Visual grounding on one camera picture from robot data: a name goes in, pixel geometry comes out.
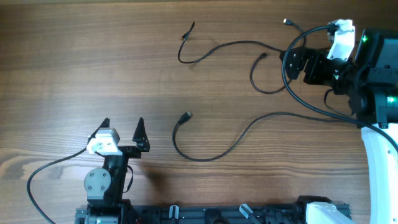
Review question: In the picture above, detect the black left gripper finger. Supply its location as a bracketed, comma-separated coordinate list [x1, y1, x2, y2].
[132, 117, 150, 152]
[88, 118, 110, 139]

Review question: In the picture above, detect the thin black micro usb cable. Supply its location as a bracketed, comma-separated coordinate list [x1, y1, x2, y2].
[249, 52, 293, 95]

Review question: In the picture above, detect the black blue usb cable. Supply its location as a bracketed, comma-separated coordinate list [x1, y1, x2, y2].
[172, 111, 358, 162]

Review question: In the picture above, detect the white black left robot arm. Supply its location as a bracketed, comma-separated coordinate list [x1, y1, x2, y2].
[75, 118, 150, 224]

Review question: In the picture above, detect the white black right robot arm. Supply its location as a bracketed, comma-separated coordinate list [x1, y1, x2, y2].
[280, 24, 397, 223]

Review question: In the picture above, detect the black left camera cable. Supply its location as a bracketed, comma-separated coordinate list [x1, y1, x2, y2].
[26, 147, 90, 224]

